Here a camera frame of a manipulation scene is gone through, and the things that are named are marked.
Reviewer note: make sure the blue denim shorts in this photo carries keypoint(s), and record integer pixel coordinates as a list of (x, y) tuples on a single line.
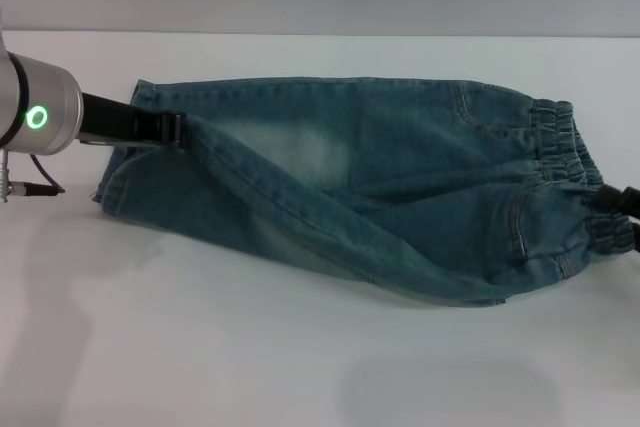
[(350, 197)]

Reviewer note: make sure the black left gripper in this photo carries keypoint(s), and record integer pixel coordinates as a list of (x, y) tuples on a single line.
[(110, 119)]

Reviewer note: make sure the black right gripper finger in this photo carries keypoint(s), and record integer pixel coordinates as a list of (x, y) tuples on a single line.
[(612, 199)]

